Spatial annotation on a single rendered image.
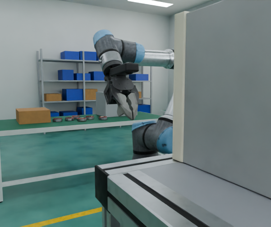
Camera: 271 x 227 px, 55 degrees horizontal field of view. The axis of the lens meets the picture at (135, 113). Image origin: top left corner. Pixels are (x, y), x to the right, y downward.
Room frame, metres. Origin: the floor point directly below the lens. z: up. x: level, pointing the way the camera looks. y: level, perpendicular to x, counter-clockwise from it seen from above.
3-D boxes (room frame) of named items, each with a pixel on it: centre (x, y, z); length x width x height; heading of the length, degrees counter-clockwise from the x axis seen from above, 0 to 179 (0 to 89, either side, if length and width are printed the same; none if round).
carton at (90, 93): (6.96, 1.24, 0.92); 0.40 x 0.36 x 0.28; 29
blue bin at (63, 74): (6.67, 1.75, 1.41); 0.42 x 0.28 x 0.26; 31
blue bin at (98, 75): (7.09, 0.98, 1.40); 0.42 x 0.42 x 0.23; 29
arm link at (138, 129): (1.19, -0.05, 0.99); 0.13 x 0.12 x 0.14; 36
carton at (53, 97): (6.51, 2.06, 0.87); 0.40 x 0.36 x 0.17; 29
